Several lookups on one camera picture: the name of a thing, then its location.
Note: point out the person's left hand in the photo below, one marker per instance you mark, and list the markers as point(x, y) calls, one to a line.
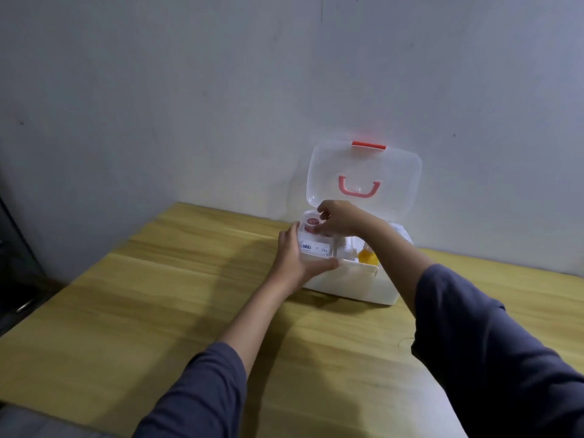
point(289, 264)

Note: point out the person's right hand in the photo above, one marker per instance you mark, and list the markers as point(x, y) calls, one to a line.
point(344, 218)

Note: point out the white bandage roll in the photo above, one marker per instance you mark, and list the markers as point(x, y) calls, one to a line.
point(315, 248)

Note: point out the pink tape roll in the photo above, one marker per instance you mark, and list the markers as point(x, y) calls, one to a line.
point(312, 223)

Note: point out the yellow medicine bottle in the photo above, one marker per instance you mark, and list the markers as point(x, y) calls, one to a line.
point(367, 256)

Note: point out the white first aid box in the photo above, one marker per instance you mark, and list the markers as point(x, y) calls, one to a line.
point(360, 278)

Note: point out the person's left forearm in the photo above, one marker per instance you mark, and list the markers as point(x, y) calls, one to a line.
point(237, 337)

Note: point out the person's right forearm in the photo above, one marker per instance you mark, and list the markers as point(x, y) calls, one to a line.
point(483, 351)

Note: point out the dark metal door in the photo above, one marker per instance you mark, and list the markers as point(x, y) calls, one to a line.
point(18, 278)

